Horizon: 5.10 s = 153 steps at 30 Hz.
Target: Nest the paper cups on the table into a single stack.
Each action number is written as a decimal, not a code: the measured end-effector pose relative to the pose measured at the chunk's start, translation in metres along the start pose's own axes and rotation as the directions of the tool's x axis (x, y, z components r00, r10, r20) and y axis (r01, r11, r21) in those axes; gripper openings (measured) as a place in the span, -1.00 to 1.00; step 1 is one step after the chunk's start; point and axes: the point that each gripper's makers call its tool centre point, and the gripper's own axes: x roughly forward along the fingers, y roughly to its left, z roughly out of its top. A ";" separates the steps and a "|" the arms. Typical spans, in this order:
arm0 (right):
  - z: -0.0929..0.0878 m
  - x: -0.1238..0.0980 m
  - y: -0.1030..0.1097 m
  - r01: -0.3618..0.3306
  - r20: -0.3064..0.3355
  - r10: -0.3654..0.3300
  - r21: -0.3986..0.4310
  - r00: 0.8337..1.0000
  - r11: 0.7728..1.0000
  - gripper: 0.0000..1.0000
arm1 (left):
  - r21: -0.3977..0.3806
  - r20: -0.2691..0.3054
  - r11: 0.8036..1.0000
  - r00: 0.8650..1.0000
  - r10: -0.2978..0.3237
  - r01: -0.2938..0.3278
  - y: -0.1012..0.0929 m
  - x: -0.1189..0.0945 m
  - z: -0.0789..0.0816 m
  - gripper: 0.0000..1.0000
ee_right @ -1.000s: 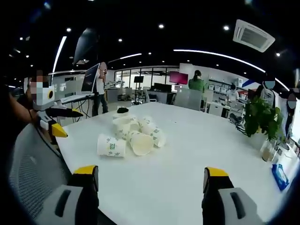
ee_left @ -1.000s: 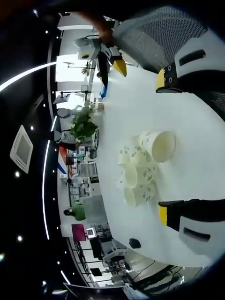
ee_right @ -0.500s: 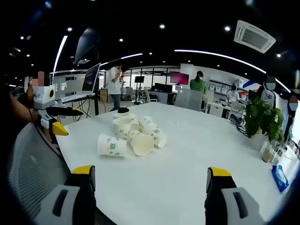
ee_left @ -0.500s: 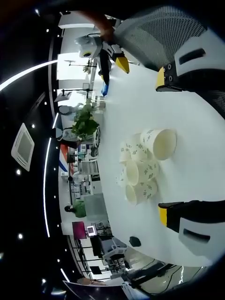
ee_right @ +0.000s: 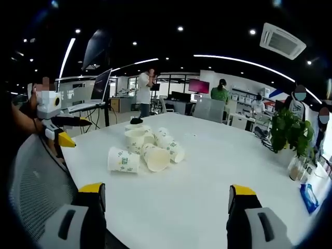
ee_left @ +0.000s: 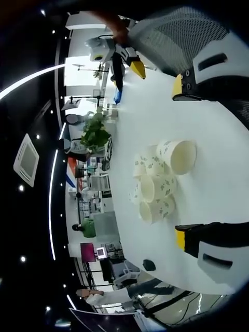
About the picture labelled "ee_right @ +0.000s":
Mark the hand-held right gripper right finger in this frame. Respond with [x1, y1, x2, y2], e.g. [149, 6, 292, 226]
[226, 184, 294, 249]

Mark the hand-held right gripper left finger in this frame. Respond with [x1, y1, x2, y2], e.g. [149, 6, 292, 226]
[38, 182, 107, 249]

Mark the pile of paper cups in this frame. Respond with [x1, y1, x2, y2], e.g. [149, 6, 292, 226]
[107, 124, 186, 174]

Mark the laptop on stand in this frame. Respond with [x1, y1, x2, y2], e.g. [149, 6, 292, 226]
[90, 68, 113, 102]

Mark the grey mesh office chair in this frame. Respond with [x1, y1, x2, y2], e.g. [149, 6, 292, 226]
[8, 134, 122, 249]

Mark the blue tissue pack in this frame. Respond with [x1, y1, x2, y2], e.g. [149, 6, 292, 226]
[300, 183, 320, 214]

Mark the glass vase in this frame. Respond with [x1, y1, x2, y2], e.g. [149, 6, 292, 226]
[287, 155, 307, 182]

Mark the white table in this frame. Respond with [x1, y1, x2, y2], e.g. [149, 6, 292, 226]
[60, 112, 328, 249]

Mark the hanging dark panel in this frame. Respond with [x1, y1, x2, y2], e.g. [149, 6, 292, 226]
[81, 29, 111, 71]

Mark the green potted plant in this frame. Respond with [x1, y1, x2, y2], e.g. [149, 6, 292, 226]
[269, 107, 316, 159]

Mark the red screen monitor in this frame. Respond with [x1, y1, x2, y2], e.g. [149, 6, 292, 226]
[188, 78, 211, 94]

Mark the ceiling air conditioner vent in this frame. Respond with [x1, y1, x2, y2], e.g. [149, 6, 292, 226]
[259, 22, 308, 61]

